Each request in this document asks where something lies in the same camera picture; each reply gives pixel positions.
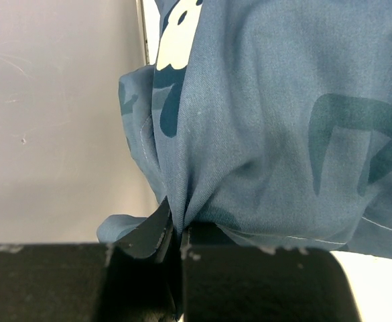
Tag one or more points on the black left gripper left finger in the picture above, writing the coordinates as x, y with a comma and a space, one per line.
145, 263

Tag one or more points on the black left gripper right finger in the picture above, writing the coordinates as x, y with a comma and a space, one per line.
205, 238

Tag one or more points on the blue cartoon print pillowcase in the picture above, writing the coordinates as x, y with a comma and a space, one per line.
271, 119

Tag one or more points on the aluminium back rail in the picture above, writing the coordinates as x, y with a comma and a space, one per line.
142, 29

